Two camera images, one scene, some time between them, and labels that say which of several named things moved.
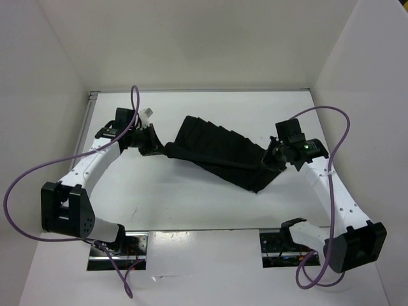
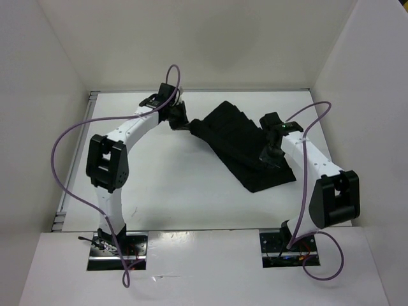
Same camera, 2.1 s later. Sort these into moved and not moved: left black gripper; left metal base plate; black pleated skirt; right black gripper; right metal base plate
Moved: right black gripper; left black gripper; black pleated skirt
Not moved: right metal base plate; left metal base plate
